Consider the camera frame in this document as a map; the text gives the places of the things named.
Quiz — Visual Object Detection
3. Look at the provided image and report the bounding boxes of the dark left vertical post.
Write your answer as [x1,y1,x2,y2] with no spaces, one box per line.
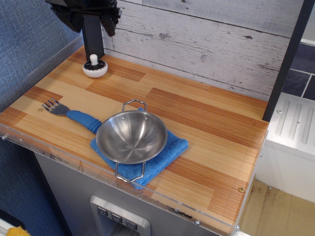
[82,15,105,61]

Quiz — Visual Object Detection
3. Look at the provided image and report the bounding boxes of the dark right vertical post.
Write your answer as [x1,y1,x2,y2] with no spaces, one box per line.
[262,0,315,122]

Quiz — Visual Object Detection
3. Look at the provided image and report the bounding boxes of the blue handled metal fork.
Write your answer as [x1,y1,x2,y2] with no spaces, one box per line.
[42,98,102,134]

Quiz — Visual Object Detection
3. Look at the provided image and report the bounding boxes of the blue folded cloth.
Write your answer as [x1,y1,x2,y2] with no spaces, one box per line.
[90,107,189,191]

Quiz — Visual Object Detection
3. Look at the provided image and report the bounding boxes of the clear acrylic table edge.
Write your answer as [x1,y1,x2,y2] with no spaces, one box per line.
[0,117,267,236]

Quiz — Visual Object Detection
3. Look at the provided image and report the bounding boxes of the dark vertical post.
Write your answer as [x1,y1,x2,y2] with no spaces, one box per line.
[82,15,105,61]
[262,0,315,122]

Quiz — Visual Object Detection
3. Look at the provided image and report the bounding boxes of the silver dispenser button panel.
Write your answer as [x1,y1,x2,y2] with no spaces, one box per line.
[90,195,151,236]

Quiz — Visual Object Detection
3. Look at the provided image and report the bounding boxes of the yellow object at corner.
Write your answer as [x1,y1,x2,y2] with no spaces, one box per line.
[6,227,30,236]

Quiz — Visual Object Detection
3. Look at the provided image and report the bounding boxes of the stainless steel bowl with handles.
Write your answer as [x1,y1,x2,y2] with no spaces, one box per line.
[96,99,168,183]

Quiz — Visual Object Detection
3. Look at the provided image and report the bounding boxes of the white grooved drain board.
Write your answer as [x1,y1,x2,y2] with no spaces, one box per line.
[267,92,315,155]

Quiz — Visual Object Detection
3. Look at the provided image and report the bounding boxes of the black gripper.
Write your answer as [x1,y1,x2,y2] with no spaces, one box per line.
[45,0,121,37]

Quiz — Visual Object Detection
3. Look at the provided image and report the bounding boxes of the black and white toy mushroom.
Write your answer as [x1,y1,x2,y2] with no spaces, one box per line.
[82,54,108,78]

